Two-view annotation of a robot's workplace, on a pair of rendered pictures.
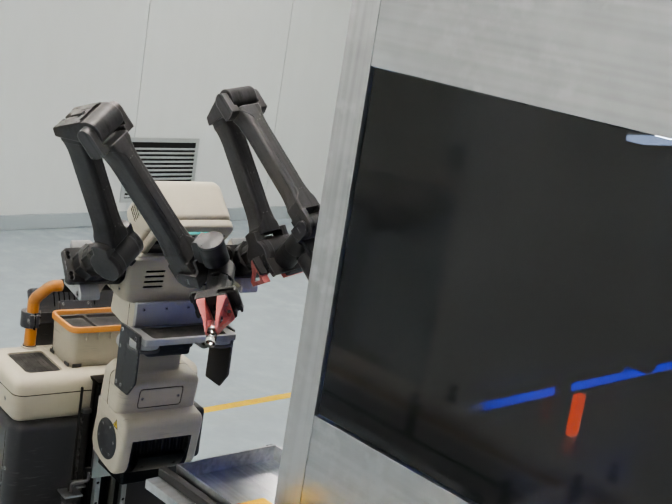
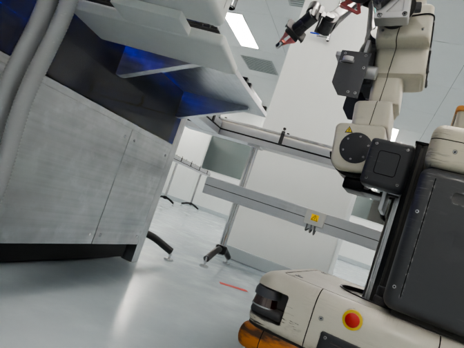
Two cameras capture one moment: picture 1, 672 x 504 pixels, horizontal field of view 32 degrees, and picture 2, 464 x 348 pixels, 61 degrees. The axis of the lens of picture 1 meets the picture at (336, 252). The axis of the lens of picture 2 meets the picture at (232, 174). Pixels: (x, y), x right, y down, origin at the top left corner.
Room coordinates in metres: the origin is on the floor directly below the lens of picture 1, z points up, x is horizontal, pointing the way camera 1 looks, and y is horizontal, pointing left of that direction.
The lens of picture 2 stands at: (3.84, -0.57, 0.42)
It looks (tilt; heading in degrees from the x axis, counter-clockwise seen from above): 4 degrees up; 154
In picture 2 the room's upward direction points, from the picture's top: 19 degrees clockwise
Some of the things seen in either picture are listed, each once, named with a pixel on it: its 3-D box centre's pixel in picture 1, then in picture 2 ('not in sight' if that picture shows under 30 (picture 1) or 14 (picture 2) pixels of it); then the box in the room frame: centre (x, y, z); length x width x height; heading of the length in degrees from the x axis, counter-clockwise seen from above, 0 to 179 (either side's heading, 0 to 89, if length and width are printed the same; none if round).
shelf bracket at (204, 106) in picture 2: not in sight; (211, 112); (2.11, 0.08, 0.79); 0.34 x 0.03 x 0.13; 45
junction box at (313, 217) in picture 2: not in sight; (315, 218); (1.90, 1.01, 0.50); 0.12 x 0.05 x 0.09; 45
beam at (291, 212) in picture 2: not in sight; (318, 221); (1.87, 1.07, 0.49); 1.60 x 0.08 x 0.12; 45
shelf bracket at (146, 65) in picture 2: not in sight; (162, 68); (2.46, -0.28, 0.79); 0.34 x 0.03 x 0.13; 45
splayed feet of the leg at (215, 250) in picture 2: not in sight; (219, 255); (1.48, 0.69, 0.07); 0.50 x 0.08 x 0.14; 135
